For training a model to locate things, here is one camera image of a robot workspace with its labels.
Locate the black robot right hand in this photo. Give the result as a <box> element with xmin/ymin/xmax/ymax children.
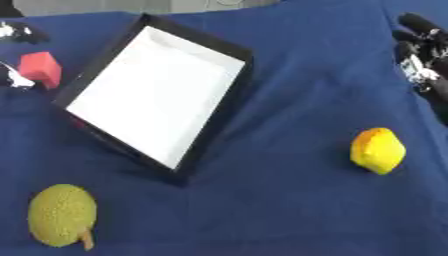
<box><xmin>390</xmin><ymin>12</ymin><xmax>448</xmax><ymax>126</ymax></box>

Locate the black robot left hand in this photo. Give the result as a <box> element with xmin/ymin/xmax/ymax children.
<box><xmin>0</xmin><ymin>20</ymin><xmax>53</xmax><ymax>90</ymax></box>

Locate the red cube block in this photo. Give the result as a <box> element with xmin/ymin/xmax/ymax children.
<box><xmin>17</xmin><ymin>51</ymin><xmax>65</xmax><ymax>90</ymax></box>

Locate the black box with white inside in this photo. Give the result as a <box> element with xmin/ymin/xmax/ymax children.
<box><xmin>50</xmin><ymin>13</ymin><xmax>256</xmax><ymax>184</ymax></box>

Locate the yellow toy lemon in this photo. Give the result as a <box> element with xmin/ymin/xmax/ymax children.
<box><xmin>348</xmin><ymin>127</ymin><xmax>408</xmax><ymax>176</ymax></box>

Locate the green bumpy toy fruit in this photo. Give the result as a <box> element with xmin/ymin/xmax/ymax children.
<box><xmin>26</xmin><ymin>183</ymin><xmax>100</xmax><ymax>252</ymax></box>

